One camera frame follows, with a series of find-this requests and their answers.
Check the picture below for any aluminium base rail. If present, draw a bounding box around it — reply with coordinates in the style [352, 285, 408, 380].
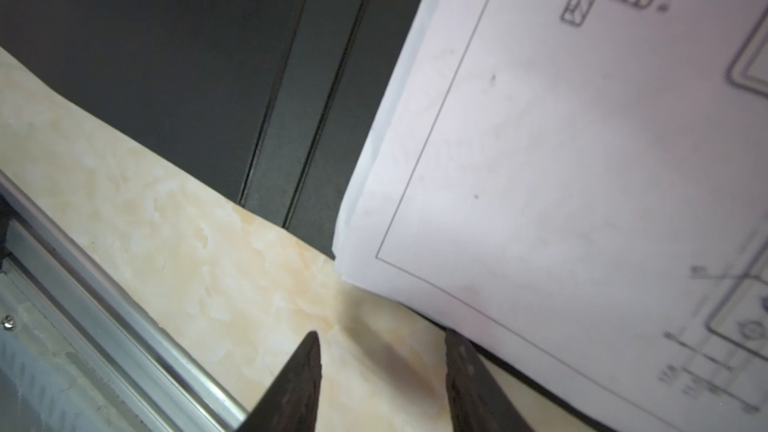
[1, 176, 247, 431]

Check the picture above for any technical drawing paper sheet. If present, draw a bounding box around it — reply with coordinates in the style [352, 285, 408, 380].
[332, 0, 767, 431]

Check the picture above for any orange and black folder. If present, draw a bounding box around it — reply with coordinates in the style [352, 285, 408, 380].
[1, 0, 452, 431]

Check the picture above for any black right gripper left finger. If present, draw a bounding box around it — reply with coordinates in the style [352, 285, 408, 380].
[236, 331, 322, 432]

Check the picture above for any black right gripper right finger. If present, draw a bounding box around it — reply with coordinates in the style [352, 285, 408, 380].
[445, 329, 533, 432]

